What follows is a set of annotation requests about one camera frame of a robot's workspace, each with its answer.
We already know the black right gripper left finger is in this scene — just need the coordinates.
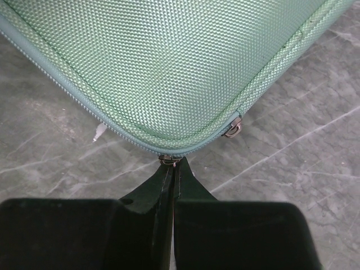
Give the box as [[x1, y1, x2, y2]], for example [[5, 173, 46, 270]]
[[1, 165, 175, 269]]

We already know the mint green medicine case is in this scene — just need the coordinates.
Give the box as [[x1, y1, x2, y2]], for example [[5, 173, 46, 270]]
[[1, 1, 352, 158]]

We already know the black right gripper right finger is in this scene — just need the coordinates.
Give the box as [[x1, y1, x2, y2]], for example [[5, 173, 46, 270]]
[[174, 159, 322, 269]]

